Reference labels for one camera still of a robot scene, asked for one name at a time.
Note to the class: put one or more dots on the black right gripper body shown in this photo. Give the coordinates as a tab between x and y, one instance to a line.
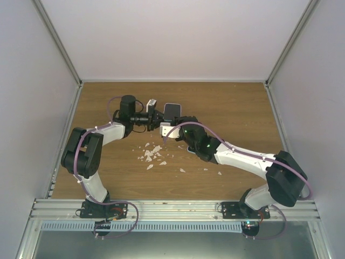
178	121

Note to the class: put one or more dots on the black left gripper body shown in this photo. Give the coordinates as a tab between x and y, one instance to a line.
151	115

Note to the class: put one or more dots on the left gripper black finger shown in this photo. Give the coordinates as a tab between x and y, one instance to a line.
158	124
159	116

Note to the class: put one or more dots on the phone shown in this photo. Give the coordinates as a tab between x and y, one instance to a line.
190	150
171	112

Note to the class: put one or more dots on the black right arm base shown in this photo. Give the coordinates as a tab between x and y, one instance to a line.
239	210

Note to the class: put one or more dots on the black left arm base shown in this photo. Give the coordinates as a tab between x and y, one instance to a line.
91	210

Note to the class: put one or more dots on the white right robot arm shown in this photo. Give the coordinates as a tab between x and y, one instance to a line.
284	178

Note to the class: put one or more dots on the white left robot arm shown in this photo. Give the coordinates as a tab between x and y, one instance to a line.
82	154

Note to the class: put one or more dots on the phone in blue case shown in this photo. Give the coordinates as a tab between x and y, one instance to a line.
190	150

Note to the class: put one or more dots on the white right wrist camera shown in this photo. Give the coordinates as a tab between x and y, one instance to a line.
169	131

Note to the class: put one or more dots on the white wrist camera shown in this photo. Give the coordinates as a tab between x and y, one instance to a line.
151	104
169	131

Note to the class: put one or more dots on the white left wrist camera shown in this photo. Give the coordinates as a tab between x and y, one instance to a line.
151	104

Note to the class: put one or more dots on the grey slotted cable duct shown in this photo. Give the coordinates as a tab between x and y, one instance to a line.
122	226

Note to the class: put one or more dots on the aluminium mounting rail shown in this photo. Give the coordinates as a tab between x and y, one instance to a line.
171	210

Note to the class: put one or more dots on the grey left corner post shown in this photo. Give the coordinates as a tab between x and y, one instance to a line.
56	39

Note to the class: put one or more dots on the grey aluminium corner post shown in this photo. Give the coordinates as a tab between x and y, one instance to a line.
303	20

